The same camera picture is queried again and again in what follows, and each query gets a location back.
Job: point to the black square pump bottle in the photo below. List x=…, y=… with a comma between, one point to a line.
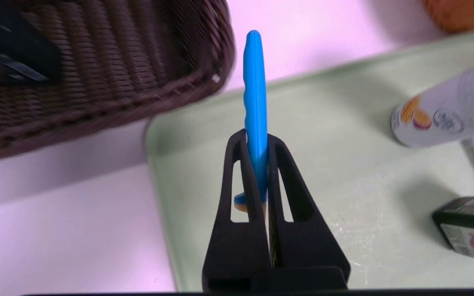
x=15, y=49

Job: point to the orange wicker basket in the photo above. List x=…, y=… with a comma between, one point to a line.
x=463, y=14

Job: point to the black gum box with pink print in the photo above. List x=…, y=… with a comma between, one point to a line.
x=471, y=222

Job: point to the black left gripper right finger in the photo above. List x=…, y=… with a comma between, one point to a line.
x=303, y=246

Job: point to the light green plastic tray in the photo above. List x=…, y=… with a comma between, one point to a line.
x=344, y=144

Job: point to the white bottle with blue cap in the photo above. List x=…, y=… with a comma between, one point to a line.
x=447, y=111

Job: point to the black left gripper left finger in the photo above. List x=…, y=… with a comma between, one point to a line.
x=233, y=246

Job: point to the dark brown wicker basket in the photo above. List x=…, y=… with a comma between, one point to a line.
x=117, y=61

